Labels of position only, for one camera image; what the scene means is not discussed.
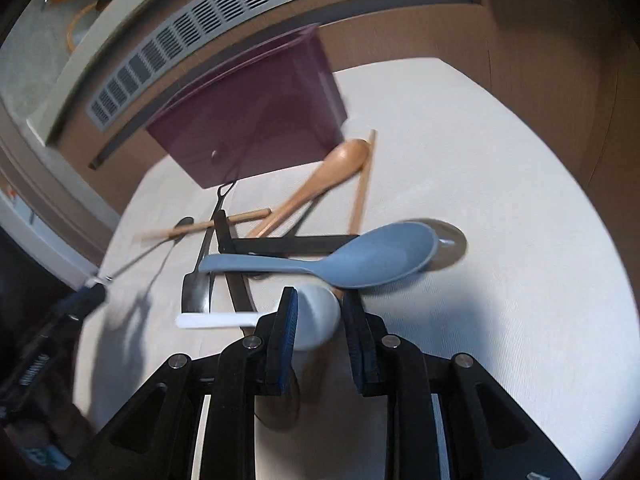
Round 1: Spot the white ceramic spoon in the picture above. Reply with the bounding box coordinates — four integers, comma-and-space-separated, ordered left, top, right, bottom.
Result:
175, 284, 341, 351

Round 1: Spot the large metal spoon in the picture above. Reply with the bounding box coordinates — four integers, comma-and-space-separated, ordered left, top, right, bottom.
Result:
418, 218, 468, 272

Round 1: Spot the wooden chopstick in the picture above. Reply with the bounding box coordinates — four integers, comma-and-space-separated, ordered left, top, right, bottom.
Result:
348, 129, 378, 234
136, 208, 272, 242

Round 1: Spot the shovel handle metal spoon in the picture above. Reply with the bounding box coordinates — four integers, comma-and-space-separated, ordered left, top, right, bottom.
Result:
98, 216, 196, 283

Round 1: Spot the wooden spoon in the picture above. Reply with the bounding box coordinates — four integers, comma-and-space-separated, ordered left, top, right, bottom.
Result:
247, 139, 372, 238

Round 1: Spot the black flat utensil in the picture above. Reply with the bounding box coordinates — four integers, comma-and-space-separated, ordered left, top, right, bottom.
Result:
213, 200, 356, 330

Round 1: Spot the black spatula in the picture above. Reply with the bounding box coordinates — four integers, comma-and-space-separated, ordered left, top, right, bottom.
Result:
180, 209, 227, 316

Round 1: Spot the white table mat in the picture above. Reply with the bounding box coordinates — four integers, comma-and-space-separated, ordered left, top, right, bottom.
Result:
66, 58, 639, 479

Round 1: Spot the purple plastic utensil caddy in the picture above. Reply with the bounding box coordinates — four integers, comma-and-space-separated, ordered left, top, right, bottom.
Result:
145, 24, 347, 188

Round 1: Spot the grey ventilation grille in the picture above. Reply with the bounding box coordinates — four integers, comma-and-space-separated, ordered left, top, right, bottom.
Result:
86, 0, 295, 131

